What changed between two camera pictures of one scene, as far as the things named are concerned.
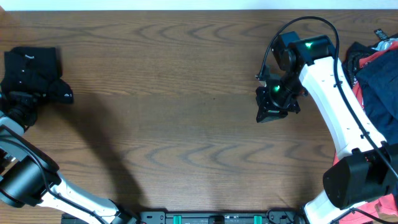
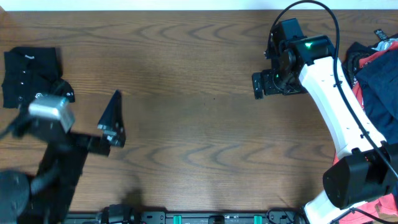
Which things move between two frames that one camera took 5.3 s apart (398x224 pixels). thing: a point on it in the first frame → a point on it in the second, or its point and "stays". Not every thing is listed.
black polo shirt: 37,70 stays
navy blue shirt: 379,79 stays
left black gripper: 25,99 → 114,125
